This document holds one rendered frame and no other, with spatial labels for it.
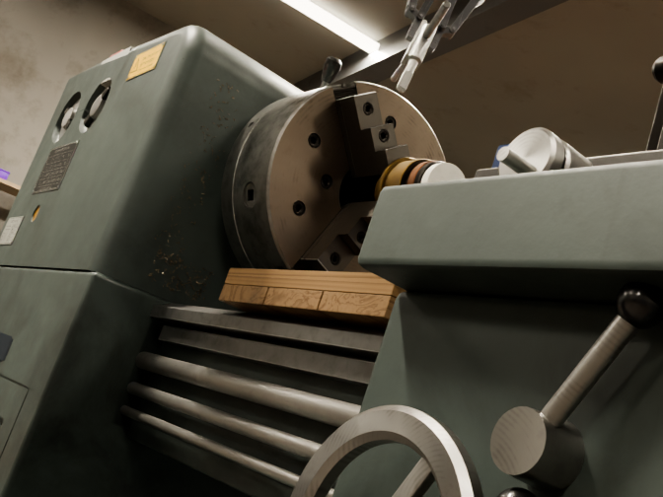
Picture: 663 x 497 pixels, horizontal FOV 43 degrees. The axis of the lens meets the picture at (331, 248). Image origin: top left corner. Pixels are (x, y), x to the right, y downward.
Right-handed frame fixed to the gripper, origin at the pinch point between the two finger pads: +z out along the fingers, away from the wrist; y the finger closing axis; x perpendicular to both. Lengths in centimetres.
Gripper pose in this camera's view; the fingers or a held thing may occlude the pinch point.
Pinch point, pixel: (419, 44)
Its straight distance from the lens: 132.8
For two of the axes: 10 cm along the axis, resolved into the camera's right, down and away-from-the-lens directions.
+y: -8.9, -4.5, -0.8
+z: -4.1, 8.7, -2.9
